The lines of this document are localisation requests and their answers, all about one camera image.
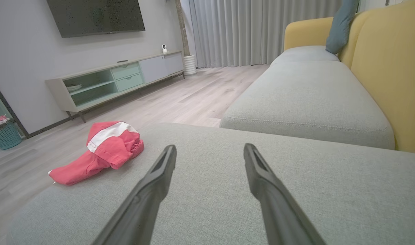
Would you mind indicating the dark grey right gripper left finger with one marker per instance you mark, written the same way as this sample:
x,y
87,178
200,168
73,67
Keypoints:
x,y
142,207

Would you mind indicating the grey pleated curtain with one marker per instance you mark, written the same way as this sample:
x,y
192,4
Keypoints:
x,y
261,30

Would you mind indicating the large grey chaise cushion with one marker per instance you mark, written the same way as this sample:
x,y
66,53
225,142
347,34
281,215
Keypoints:
x,y
346,190

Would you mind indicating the white ribbed cylinder bin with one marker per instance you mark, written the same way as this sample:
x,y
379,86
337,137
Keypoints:
x,y
190,64

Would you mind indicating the white bowl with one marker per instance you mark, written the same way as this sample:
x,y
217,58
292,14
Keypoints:
x,y
74,87

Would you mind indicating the low grey TV cabinet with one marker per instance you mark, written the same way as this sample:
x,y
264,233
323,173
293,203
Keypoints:
x,y
91,92

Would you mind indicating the black wall television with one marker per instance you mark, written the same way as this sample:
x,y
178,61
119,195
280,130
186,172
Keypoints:
x,y
95,15

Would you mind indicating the yellow sofa backrest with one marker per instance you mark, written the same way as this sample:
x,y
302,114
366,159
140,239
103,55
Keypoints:
x,y
391,75

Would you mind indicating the red and white garment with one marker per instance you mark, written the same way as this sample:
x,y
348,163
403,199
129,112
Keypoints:
x,y
105,149

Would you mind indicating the teal laundry basket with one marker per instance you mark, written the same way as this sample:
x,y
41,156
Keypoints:
x,y
6,137

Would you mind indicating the yellow sofa armrest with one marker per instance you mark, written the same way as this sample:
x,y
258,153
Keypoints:
x,y
306,32

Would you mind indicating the brown vertical post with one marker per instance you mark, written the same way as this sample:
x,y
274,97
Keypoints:
x,y
182,27

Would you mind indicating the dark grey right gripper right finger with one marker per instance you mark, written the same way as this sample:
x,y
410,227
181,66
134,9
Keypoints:
x,y
282,214

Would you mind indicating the small white security camera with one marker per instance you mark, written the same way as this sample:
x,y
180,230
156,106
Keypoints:
x,y
164,49

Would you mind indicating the small grey sofa seat cushion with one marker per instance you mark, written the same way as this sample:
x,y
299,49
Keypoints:
x,y
302,54

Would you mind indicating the blue-grey throw pillow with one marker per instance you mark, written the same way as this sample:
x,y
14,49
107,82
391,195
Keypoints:
x,y
340,27

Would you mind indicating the black remote control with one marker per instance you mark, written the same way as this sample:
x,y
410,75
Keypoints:
x,y
122,61

